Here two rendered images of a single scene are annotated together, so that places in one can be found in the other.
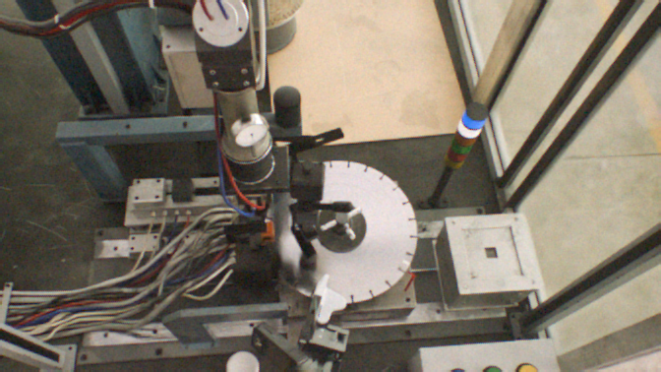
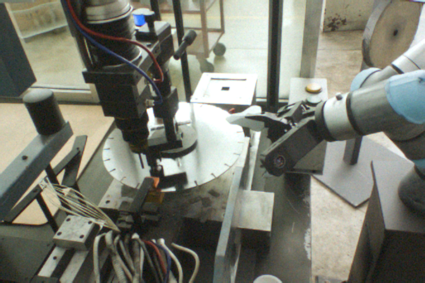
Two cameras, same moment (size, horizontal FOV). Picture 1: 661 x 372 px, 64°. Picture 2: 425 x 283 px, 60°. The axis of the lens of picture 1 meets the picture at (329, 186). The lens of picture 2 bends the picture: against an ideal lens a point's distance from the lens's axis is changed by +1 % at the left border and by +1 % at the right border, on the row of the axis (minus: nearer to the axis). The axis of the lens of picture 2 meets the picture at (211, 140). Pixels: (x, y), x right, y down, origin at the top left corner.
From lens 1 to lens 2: 0.77 m
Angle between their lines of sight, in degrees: 46
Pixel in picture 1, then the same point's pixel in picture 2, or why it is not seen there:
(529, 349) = (296, 85)
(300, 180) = (158, 29)
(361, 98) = not seen: hidden behind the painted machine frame
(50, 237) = not seen: outside the picture
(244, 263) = (168, 234)
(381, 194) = not seen: hidden behind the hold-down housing
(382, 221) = (181, 118)
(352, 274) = (219, 139)
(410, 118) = (88, 132)
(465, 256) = (223, 98)
